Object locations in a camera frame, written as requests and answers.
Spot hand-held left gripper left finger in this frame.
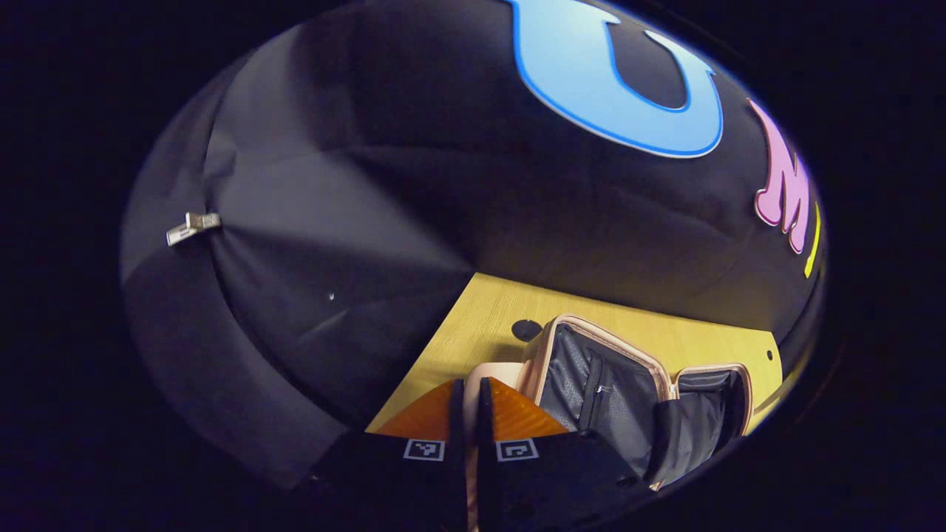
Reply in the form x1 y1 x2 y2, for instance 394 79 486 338
296 378 468 532

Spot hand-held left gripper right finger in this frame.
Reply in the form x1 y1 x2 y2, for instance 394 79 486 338
477 376 653 532

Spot pale pink suitcase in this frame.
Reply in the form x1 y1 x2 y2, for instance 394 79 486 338
464 314 755 532

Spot black backdrop cloth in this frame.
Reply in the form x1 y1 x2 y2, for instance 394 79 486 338
120 0 827 492

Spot silver metal clip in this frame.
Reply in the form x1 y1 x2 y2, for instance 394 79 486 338
166 211 222 248

